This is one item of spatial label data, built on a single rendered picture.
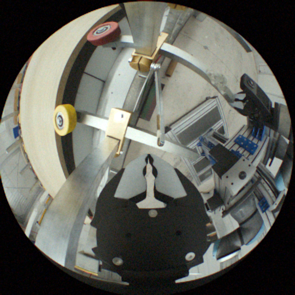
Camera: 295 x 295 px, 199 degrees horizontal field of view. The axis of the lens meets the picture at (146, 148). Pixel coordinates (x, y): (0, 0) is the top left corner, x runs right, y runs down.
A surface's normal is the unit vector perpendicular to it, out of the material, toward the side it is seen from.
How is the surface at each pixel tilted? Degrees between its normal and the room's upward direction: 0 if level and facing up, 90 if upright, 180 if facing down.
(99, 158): 90
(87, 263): 90
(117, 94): 0
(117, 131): 0
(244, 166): 90
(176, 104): 0
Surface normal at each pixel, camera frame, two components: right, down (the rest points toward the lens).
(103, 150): 0.36, -0.83
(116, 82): 0.00, 0.46
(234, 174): -0.62, -0.69
